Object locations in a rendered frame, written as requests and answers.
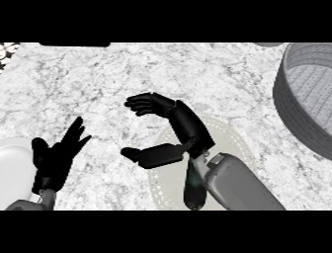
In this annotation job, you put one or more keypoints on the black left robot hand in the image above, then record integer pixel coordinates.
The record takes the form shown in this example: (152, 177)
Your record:
(54, 158)

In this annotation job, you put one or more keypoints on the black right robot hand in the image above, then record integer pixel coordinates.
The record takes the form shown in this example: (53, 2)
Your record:
(186, 128)

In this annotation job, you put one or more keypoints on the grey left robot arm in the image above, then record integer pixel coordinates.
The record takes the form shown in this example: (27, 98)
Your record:
(33, 201)

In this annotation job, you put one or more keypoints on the pale oval placemat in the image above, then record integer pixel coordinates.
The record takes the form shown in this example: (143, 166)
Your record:
(165, 187)

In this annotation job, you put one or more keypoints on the grey wicker basket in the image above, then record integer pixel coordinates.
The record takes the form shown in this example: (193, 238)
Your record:
(314, 99)

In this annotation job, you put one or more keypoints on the white round plate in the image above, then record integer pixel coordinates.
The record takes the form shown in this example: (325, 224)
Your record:
(10, 178)

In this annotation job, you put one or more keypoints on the grey rounded object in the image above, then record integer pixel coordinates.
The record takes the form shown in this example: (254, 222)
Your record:
(268, 44)

